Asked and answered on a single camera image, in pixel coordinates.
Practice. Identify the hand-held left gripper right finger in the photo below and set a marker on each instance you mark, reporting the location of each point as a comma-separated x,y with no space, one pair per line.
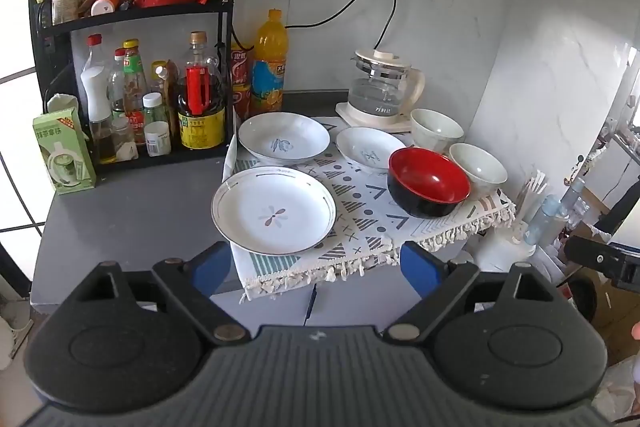
419,272

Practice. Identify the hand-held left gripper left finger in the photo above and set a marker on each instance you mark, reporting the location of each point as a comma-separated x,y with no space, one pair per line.
210,268

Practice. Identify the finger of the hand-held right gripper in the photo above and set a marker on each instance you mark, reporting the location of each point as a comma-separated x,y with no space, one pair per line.
585,254

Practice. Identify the large white flower plate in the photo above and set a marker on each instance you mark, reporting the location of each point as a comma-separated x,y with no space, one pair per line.
272,212

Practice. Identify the red and black bowl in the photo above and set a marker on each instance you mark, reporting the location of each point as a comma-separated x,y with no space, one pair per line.
425,182

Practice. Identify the white ceramic bowl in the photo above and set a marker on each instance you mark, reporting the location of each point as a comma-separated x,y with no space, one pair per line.
437,127
477,167

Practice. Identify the small white plate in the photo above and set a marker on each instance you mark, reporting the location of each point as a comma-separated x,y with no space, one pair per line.
367,149

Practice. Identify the deep white plate blue print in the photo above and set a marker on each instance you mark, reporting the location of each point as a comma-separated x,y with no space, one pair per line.
284,139

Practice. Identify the clear blue plastic bottle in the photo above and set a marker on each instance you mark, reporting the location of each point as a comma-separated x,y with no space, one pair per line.
544,219

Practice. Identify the patterned fringed table cloth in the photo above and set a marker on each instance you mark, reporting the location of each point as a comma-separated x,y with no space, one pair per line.
370,207

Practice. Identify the bundle of white straws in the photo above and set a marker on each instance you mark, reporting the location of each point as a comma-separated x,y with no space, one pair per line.
532,192

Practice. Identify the white capped green bottle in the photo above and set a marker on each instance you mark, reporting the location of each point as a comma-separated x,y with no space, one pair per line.
157,138

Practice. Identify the large soy sauce bottle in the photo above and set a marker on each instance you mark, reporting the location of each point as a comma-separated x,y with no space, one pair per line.
202,122

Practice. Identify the small glass jar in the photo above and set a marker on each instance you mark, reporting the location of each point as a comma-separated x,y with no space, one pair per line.
124,139

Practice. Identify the glass electric kettle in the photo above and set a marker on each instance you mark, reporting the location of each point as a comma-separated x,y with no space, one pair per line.
382,92

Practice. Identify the green drink carton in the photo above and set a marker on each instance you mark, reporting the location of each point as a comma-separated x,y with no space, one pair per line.
62,152

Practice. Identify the sauce bottle with yellow cap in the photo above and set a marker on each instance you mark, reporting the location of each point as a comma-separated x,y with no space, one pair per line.
134,92

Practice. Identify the brown bottle with white cap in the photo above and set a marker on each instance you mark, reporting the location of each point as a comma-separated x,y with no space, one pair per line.
162,82

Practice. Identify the orange juice bottle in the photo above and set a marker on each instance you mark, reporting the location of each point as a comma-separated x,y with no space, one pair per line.
268,77

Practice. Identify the oil bottle with red cap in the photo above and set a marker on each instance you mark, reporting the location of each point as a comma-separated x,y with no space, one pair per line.
96,87

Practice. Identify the black metal shelf rack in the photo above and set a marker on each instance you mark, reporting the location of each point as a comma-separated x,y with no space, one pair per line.
165,10

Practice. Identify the orange bottle with white cap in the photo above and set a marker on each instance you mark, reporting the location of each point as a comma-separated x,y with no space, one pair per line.
105,3

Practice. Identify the glass storage jar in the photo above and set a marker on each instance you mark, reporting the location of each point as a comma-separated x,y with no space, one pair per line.
67,2

